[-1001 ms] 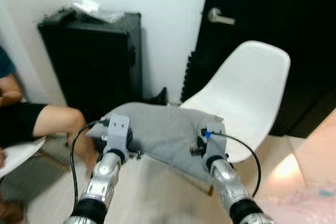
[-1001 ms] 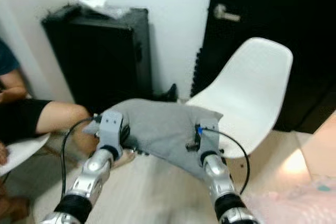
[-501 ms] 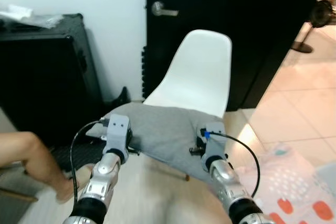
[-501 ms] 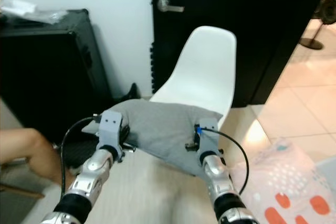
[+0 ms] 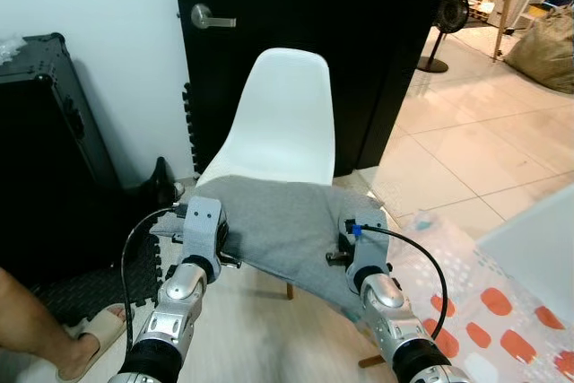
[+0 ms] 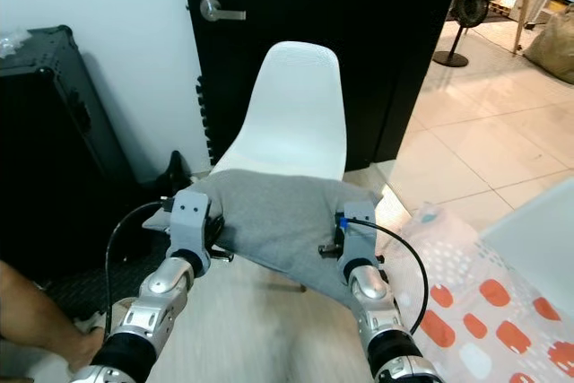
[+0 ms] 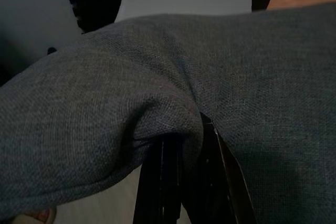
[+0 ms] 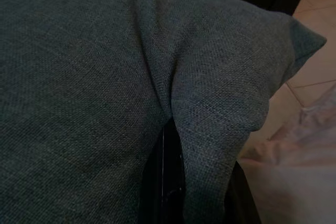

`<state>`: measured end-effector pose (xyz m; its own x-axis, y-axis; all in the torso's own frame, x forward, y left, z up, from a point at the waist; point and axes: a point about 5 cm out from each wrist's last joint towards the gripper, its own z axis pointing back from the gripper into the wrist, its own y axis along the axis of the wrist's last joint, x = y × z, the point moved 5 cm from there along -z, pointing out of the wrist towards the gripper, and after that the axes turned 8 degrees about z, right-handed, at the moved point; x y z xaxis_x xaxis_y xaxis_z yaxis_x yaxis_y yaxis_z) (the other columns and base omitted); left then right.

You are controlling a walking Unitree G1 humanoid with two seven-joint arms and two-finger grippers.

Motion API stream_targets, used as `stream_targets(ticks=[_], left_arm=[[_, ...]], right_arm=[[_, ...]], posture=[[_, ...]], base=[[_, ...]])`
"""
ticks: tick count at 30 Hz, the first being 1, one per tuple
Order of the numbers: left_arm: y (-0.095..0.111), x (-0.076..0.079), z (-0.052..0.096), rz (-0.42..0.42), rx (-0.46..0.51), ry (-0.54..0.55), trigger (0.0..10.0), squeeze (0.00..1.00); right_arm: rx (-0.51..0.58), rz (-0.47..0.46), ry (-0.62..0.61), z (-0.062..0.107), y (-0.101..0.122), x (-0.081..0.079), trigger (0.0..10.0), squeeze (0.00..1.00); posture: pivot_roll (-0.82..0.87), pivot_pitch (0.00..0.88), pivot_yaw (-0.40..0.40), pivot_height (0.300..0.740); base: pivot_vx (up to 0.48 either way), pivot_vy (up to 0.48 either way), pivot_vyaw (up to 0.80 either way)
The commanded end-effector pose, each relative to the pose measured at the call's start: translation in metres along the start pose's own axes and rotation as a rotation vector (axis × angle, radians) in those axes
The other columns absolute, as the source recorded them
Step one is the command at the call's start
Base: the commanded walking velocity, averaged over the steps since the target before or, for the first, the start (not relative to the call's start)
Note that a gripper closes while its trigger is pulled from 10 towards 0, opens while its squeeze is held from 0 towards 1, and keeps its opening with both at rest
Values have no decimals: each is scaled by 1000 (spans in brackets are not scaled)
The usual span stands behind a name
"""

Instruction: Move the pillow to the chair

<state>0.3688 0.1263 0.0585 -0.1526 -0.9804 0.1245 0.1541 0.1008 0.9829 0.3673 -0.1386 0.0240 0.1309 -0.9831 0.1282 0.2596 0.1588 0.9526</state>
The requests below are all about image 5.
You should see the black standing fan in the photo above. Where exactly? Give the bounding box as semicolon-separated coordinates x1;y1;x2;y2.
417;0;469;74

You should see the white mat with orange spots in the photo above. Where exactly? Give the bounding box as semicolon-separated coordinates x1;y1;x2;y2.
386;213;574;383

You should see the white plastic chair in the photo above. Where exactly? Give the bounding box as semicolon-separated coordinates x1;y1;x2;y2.
193;48;388;368

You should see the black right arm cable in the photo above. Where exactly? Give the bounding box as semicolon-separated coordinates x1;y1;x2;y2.
354;224;449;341

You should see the beige slide sandal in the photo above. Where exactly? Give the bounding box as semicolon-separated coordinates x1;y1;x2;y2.
56;304;128;382

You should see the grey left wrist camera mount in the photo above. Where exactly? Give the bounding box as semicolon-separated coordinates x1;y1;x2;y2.
179;196;225;263

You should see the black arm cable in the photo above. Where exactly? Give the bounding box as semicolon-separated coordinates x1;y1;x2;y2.
120;206;186;348
354;224;449;341

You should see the silver door lever handle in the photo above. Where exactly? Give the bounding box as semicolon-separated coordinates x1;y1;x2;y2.
190;4;237;30

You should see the clear plastic wrap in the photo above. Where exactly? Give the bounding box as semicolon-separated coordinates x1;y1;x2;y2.
0;38;24;63

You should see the black foam floor mat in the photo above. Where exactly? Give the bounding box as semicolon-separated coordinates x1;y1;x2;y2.
31;239;173;326

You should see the black door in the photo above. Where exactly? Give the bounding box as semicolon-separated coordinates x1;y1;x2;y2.
170;0;458;178

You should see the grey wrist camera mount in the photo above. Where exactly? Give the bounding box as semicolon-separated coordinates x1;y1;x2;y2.
350;217;389;273
179;196;225;263

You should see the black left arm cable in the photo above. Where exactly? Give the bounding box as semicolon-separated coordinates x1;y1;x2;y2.
120;206;186;348

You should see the large black equipment case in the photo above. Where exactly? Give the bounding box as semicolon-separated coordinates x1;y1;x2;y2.
0;33;124;287

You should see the brown sack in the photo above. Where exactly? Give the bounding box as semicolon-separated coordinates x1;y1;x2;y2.
504;6;574;95

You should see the small black floor object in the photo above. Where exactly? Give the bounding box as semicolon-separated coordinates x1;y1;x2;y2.
139;157;182;211

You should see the person's bare leg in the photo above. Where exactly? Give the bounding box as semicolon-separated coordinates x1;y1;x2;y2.
0;266;117;375

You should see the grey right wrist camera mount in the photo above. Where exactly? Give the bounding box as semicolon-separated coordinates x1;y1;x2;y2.
350;217;389;273

